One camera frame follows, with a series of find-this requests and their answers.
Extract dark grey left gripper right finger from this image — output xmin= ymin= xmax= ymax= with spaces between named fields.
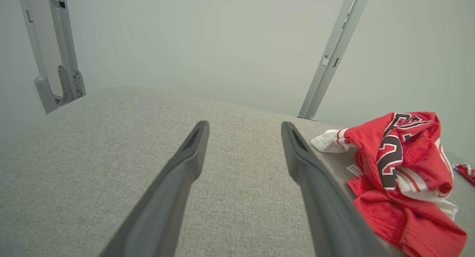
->
xmin=281 ymin=121 xmax=390 ymax=257

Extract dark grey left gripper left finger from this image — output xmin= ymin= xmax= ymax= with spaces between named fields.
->
xmin=98 ymin=120 xmax=210 ymax=257

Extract red white sports jersey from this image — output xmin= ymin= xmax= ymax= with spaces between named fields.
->
xmin=311 ymin=111 xmax=468 ymax=257

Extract red shorts with number print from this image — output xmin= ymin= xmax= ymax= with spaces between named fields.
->
xmin=453 ymin=162 xmax=475 ymax=187

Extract grey metal frame post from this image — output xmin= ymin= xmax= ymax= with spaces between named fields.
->
xmin=297 ymin=0 xmax=373 ymax=122

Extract grey metal post with bracket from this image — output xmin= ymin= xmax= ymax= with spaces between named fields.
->
xmin=17 ymin=0 xmax=86 ymax=114

